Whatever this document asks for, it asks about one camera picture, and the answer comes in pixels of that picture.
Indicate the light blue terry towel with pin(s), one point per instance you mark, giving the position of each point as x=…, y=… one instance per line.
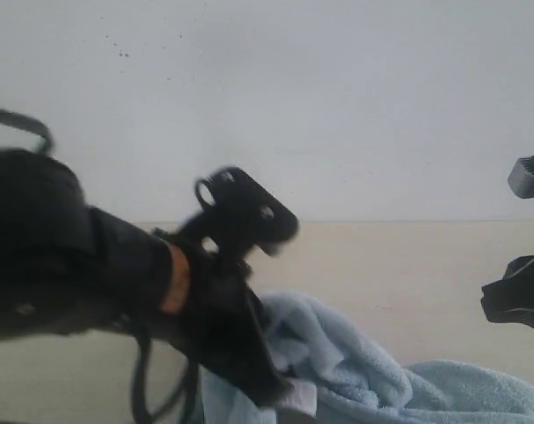
x=359, y=382

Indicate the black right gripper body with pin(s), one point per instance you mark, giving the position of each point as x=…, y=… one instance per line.
x=511, y=299

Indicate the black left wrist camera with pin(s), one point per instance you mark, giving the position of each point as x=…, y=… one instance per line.
x=238, y=213

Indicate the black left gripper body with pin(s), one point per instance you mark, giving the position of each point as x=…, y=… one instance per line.
x=225, y=322

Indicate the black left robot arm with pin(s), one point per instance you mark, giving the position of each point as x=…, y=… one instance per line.
x=67, y=266

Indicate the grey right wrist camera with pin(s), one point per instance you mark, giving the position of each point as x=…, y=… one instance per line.
x=521, y=178

